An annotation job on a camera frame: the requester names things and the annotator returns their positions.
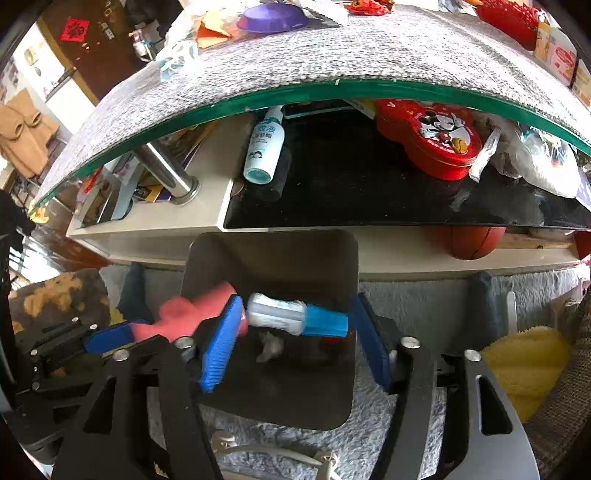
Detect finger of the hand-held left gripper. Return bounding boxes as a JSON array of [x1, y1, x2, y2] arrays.
[[30, 318, 153, 376]]

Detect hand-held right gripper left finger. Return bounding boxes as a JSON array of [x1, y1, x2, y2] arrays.
[[51, 294, 245, 480]]

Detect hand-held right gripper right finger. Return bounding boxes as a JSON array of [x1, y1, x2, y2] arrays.
[[350, 294, 542, 480]]

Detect pink soft object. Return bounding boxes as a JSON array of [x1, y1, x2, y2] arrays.
[[129, 281, 250, 344]]

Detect white bottle with blue cap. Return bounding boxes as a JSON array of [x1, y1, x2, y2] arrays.
[[246, 292, 350, 339]]

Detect grey plastic bin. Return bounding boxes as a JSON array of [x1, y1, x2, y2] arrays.
[[178, 228, 361, 432]]

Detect orange paper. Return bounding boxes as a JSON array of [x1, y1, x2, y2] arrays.
[[198, 10, 237, 48]]

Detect purple bowl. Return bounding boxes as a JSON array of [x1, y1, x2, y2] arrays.
[[236, 4, 308, 34]]

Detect red gold paper decoration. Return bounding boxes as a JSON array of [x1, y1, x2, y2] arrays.
[[344, 0, 395, 16]]

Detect crumpled white tissue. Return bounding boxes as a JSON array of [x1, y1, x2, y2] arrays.
[[256, 330, 287, 365]]

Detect person's left foot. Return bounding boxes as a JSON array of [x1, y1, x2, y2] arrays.
[[117, 263, 149, 321]]

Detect grey fluffy rug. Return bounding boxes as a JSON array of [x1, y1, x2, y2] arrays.
[[99, 265, 587, 480]]

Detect framed tablet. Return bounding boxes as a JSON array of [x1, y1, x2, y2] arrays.
[[76, 178, 139, 227]]

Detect orange basketball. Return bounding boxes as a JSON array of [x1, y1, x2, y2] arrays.
[[431, 226, 506, 260]]

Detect yellow fluffy blanket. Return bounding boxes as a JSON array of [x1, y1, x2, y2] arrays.
[[480, 325, 573, 423]]

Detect white coffee table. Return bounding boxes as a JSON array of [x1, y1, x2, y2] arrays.
[[30, 78, 591, 280]]

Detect metal table leg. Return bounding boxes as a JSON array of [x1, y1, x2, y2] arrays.
[[134, 138, 201, 206]]

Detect white spray bottle teal cap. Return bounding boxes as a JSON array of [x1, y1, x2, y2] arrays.
[[243, 106, 286, 184]]

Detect striped knitted blanket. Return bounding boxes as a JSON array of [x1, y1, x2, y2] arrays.
[[524, 300, 591, 476]]

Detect red cartoon tin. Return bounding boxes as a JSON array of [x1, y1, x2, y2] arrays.
[[375, 99, 483, 181]]

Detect brown coat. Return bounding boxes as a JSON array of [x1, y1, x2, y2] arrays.
[[0, 90, 61, 178]]

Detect white plastic bags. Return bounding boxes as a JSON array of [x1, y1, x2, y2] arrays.
[[468, 113, 583, 199]]

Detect purple card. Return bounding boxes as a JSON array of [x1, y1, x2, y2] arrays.
[[575, 171, 591, 208]]

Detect brown door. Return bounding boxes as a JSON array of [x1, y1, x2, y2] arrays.
[[37, 0, 155, 104]]

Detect blue white face mask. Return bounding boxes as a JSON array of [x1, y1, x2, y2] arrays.
[[154, 41, 200, 84]]

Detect grey table mat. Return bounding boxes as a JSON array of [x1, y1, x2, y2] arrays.
[[30, 4, 591, 208]]

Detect red diamond door decoration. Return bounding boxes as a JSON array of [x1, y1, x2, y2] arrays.
[[60, 17, 86, 43]]

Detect clear plastic bag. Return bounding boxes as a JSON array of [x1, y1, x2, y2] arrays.
[[164, 6, 208, 47]]

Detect cream snack box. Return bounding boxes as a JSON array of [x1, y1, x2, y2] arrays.
[[571, 62, 591, 109]]

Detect white serrated paper sheet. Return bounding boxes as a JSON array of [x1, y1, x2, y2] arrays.
[[295, 0, 349, 28]]

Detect pink white snack box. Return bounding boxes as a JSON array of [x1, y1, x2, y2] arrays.
[[547, 28, 578, 86]]

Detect yellow snack box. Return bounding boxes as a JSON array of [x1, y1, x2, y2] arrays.
[[534, 21, 553, 61]]

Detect red woven basket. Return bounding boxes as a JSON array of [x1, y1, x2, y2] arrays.
[[475, 0, 542, 51]]

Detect white cable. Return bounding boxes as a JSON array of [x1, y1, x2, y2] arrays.
[[210, 429, 340, 480]]

